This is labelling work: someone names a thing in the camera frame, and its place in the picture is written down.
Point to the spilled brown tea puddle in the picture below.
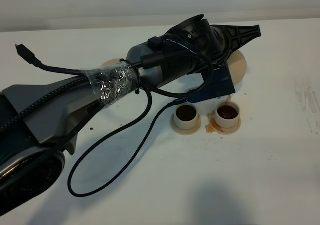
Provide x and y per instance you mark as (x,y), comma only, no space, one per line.
(213,126)

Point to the right beige teacup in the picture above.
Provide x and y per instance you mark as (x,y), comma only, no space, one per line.
(227,114)

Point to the beige teapot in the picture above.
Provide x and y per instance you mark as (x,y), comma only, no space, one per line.
(237,65)

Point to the left beige teacup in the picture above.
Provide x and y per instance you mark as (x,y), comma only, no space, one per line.
(185,117)

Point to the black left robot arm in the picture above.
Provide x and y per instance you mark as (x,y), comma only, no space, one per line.
(38,123)

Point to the beige teapot saucer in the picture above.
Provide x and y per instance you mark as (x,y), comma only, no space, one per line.
(112,62)

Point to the right cup saucer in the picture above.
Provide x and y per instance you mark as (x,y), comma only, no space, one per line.
(232,130)

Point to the cup saucer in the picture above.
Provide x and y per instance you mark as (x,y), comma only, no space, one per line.
(185,128)
(232,130)

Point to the beige teacup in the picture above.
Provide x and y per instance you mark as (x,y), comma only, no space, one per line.
(185,117)
(227,114)

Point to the left cup saucer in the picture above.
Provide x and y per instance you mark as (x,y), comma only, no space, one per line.
(185,128)

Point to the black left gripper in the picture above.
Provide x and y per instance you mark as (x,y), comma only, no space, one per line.
(194,47)

